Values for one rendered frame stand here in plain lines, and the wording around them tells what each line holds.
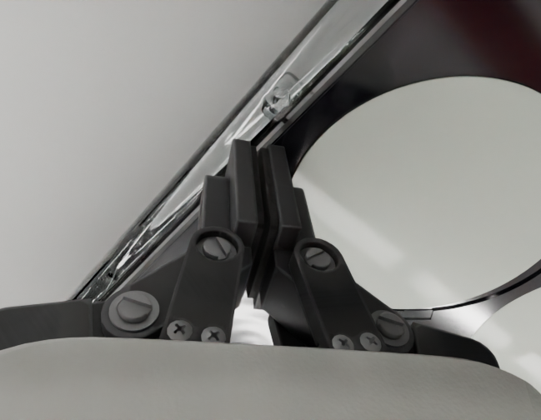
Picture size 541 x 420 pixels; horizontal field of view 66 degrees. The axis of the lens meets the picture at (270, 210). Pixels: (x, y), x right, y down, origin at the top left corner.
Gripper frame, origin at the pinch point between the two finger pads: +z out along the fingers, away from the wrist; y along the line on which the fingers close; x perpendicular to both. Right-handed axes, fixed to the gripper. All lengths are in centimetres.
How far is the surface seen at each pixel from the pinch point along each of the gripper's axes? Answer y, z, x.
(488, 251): 9.3, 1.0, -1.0
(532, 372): 15.6, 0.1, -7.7
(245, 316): 1.4, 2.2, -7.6
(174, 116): -2.9, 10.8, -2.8
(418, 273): 7.4, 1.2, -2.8
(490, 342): 12.5, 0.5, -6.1
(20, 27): -10.2, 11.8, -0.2
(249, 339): 1.9, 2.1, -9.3
